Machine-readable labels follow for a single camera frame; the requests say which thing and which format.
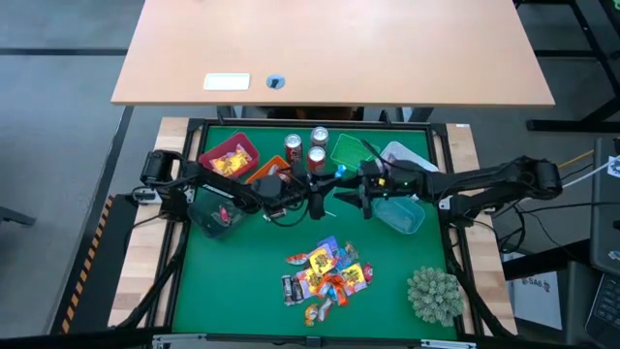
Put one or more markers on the purple yellow Sour Patch packet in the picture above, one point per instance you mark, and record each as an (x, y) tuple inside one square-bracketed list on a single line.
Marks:
[(322, 262), (352, 277), (309, 283)]

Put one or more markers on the black yellow hazard strip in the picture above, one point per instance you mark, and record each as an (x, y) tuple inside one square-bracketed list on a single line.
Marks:
[(83, 271)]

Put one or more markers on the light wooden desk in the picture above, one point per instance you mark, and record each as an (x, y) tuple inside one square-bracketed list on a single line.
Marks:
[(339, 43)]

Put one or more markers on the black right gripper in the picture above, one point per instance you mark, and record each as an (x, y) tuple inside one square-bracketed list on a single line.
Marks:
[(397, 181)]

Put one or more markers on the red white candy packet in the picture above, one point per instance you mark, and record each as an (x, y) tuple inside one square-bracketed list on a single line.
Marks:
[(296, 259)]

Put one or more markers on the purple candy packet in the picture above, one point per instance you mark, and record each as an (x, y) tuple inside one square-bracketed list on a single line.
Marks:
[(330, 243)]

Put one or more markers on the pale green coral ornament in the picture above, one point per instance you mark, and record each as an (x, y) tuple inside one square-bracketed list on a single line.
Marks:
[(435, 295)]

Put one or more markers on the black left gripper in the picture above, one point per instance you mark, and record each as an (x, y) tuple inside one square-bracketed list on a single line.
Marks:
[(271, 189)]

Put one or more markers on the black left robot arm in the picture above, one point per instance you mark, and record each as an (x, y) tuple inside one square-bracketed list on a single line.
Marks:
[(213, 179)]

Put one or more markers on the teal clear plastic bin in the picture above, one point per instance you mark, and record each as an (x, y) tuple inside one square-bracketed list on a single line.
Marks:
[(399, 215)]

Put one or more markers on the dark clear plastic bin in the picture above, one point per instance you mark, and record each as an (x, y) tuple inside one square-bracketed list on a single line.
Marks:
[(203, 223)]

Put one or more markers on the green plastic basket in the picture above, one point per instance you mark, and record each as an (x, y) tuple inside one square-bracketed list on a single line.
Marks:
[(353, 150)]

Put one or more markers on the zebra striped chocolate bar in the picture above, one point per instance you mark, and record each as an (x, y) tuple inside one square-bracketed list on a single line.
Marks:
[(276, 214), (288, 291), (298, 290)]

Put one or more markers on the blue candy packet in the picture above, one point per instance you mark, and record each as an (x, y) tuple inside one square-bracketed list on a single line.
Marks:
[(346, 257)]

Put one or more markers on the silver metal bracket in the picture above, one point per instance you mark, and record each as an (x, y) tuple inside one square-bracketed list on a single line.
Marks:
[(179, 339), (448, 344)]

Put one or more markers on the white labelled box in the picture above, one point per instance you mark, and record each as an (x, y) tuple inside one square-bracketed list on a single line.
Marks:
[(537, 305)]

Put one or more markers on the black desk leg frame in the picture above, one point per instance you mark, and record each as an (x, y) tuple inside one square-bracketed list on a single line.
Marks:
[(571, 125)]

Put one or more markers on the grey equipment case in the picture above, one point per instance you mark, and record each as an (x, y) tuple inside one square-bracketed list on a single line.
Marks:
[(605, 218)]

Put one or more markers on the orange plastic basket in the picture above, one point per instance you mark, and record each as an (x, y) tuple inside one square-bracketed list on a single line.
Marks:
[(266, 167)]

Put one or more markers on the red round candy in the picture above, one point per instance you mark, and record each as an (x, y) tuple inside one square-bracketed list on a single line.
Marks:
[(224, 214), (368, 273)]

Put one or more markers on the orange white candy packet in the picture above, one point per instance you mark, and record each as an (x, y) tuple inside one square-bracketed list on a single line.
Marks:
[(324, 310)]

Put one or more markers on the red Coca-Cola can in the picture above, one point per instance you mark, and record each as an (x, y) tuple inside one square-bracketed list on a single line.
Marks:
[(293, 148)]

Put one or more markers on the black furniture foot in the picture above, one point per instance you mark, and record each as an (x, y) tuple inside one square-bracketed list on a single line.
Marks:
[(17, 215)]

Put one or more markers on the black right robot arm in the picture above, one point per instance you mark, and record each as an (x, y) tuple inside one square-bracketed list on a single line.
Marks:
[(484, 177)]

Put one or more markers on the blue lollipop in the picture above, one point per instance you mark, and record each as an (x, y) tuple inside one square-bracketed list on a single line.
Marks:
[(333, 292), (340, 170), (331, 213)]

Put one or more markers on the red plastic bin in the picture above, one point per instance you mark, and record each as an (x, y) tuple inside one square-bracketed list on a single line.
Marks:
[(231, 143)]

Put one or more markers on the white plastic bin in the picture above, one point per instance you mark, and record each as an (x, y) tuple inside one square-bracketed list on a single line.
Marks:
[(404, 152)]

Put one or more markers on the orange Reese's nougat packet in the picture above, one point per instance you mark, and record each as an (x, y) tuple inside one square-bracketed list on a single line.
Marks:
[(341, 295), (278, 170), (328, 282)]

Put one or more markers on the orange yellow candy packet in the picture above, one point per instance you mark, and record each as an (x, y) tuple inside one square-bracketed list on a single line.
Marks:
[(311, 315)]

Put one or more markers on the white rectangular desk plate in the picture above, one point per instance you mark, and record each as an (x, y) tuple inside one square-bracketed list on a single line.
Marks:
[(226, 81)]

